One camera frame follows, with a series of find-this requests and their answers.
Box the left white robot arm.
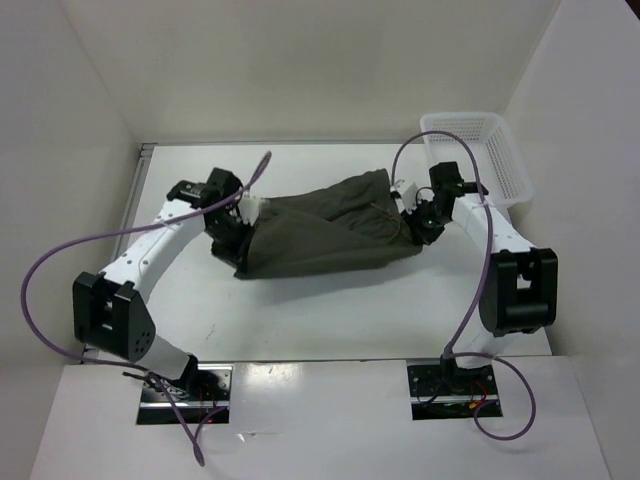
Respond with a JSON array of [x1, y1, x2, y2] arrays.
[[72, 168, 263, 400]]

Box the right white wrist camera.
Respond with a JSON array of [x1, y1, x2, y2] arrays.
[[390, 180, 418, 213]]

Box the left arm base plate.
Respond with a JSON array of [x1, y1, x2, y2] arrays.
[[136, 364, 233, 426]]

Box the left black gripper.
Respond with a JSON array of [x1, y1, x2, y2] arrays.
[[205, 215, 258, 275]]

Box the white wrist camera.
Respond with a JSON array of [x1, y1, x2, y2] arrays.
[[238, 194, 270, 226], [390, 180, 418, 213]]

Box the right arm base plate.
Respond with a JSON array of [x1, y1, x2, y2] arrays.
[[406, 359, 503, 421]]

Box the olive green shorts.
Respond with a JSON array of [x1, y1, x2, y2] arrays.
[[235, 169, 422, 280]]

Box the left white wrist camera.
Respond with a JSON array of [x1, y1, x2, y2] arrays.
[[238, 194, 270, 226]]

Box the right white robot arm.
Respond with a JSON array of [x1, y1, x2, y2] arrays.
[[394, 162, 558, 393]]

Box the white plastic basket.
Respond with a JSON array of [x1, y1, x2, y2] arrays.
[[420, 112, 534, 208]]

